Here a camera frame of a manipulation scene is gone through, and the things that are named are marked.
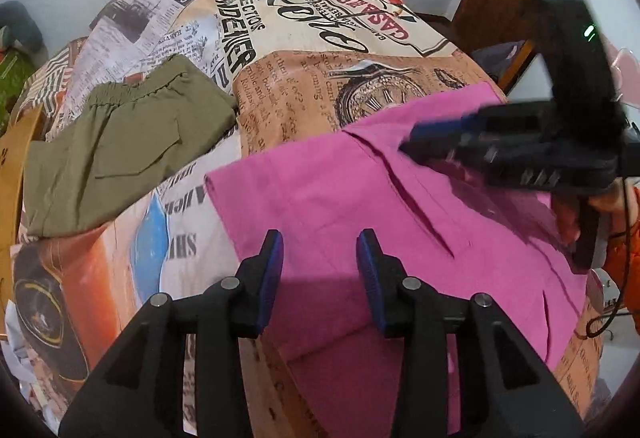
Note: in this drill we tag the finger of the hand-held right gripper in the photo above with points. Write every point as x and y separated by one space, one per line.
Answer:
445 126
440 151

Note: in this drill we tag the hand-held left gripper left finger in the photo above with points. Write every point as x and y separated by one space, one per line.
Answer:
269 268

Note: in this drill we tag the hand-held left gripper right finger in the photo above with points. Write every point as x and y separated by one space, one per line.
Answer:
369 270

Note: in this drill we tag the pink pants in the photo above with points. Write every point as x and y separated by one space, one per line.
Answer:
325 198

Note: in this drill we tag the person's right forearm orange sleeve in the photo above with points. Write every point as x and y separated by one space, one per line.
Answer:
631 263

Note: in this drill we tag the olive green pants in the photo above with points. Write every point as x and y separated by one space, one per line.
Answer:
110 147

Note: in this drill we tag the person's right hand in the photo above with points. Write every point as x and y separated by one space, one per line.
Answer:
567 220

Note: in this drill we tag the dark cloth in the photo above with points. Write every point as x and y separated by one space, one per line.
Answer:
500 60

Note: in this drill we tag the printed blanket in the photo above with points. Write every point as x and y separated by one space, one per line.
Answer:
300 92

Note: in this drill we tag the brown wooden board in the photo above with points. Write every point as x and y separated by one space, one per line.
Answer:
12 178

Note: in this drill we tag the green cloth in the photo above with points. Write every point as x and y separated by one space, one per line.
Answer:
10 82

